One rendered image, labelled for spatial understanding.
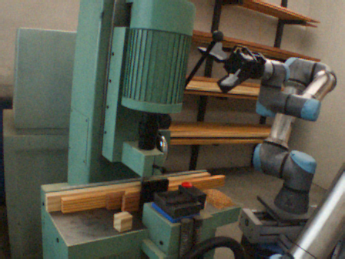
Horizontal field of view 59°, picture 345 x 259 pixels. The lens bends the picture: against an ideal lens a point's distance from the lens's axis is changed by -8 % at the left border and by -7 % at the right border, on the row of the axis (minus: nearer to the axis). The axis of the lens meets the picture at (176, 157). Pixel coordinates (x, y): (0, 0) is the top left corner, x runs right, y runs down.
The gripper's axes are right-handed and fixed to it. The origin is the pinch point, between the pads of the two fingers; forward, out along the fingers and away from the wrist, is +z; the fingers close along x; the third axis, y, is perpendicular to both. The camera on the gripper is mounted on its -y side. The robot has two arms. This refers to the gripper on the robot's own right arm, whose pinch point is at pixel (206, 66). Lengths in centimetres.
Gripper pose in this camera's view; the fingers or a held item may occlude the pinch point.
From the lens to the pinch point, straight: 97.0
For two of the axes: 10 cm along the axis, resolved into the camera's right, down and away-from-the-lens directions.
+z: -8.0, 0.8, -5.9
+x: 3.9, 8.2, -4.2
